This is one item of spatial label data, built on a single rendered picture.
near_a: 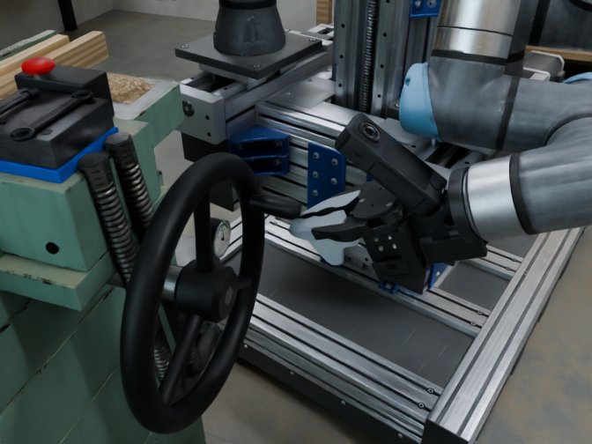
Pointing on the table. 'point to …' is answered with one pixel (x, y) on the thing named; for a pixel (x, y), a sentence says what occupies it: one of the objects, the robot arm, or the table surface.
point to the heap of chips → (127, 87)
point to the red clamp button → (38, 66)
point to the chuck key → (18, 101)
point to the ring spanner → (50, 116)
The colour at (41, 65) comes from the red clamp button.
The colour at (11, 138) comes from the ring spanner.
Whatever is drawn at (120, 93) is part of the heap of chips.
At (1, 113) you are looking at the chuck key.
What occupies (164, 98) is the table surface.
